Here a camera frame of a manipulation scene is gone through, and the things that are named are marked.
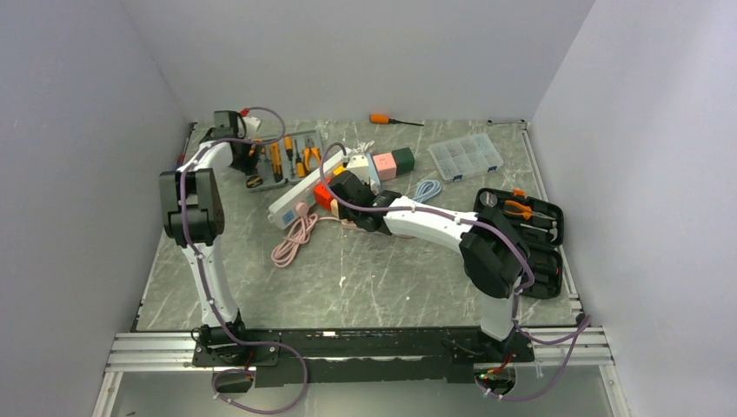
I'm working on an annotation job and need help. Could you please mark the grey tool tray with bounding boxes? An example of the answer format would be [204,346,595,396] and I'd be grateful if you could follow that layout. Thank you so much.
[245,129,326,191]

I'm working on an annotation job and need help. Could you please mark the white power strip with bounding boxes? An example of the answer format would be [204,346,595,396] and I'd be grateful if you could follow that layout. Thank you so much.
[268,149,360,230]

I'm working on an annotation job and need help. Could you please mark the pink power cable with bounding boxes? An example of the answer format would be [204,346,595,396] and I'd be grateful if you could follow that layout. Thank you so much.
[270,213,341,270]

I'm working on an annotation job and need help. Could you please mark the clear plastic organizer box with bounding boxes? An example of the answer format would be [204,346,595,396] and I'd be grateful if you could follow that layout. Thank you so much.
[428,133,503,182]

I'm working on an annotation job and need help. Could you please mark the black plastic tool case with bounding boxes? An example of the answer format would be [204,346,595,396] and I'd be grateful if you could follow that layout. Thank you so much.
[474,188,565,300]

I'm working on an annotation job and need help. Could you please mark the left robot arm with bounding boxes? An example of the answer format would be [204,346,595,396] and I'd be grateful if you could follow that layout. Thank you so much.
[159,110,250,365]

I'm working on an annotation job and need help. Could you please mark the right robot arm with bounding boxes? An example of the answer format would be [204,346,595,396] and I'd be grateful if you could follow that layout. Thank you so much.
[328,171,534,361]

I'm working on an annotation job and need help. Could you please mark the white cube socket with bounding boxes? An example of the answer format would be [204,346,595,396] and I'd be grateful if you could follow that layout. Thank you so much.
[345,154,372,185]

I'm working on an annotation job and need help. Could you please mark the red cube socket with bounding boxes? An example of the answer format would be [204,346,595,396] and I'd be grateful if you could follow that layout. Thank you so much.
[313,182,335,213]

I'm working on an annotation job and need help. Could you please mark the pink cube socket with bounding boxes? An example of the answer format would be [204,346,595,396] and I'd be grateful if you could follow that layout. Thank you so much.
[372,152,398,182]

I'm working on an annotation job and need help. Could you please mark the dark green cube socket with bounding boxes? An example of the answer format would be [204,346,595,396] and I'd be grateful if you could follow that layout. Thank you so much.
[391,147,415,176]

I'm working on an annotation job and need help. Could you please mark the steel claw hammer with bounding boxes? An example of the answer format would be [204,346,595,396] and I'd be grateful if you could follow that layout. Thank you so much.
[515,223,563,245]

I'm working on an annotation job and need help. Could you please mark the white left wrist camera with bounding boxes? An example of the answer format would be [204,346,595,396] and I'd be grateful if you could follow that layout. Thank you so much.
[239,108,262,136]

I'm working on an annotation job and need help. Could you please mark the orange handled screwdriver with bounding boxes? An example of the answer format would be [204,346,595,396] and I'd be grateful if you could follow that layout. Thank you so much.
[369,114,424,127]

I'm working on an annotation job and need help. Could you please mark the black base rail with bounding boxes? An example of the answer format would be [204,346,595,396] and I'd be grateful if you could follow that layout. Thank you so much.
[192,327,534,387]

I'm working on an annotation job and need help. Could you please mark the orange handled pliers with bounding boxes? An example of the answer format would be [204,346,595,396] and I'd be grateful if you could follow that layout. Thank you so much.
[502,200,561,227]

